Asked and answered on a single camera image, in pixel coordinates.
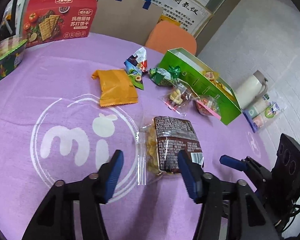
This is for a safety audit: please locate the white wall poster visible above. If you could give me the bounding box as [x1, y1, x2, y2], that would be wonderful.
[152, 0, 213, 37]

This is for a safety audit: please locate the red white small bag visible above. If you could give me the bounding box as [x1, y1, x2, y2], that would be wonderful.
[125, 47, 148, 73]

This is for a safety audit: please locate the green gift box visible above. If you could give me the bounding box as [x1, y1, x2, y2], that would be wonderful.
[159, 48, 242, 125]

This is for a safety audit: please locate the brown paper bag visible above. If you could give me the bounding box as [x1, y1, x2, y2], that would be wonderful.
[90, 0, 163, 45]

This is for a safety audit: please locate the dark green tin box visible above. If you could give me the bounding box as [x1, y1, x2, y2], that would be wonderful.
[0, 36, 27, 80]

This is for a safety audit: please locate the clear yellow bread pack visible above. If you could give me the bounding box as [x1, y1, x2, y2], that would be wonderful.
[202, 71, 233, 97]

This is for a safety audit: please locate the brown label popcorn bag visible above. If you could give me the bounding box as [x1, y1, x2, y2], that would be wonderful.
[135, 116, 204, 186]

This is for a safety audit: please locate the date walnut clear pack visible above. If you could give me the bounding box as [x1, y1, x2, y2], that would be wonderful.
[160, 81, 198, 116]

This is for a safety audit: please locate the blue green plum bag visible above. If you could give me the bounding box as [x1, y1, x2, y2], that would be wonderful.
[128, 73, 144, 90]

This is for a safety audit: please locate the purple tablecloth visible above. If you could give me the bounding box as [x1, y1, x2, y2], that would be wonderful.
[0, 31, 276, 240]

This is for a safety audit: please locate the orange snack bag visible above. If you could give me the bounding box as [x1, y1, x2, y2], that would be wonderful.
[91, 69, 138, 107]

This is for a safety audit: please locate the pink edged snack pack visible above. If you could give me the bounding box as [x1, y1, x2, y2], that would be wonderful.
[194, 95, 221, 120]

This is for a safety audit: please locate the red cracker box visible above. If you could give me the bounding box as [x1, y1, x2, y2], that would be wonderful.
[23, 0, 97, 48]

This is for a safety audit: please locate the green pea bag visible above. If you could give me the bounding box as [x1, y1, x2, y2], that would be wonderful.
[149, 68, 175, 86]

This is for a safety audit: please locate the right orange chair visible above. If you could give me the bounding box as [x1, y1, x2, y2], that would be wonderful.
[145, 21, 197, 55]

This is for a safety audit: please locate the green foil candy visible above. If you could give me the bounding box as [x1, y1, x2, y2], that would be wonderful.
[168, 66, 181, 79]

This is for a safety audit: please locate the white thermos jug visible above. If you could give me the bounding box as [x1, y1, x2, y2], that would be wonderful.
[235, 70, 268, 109]

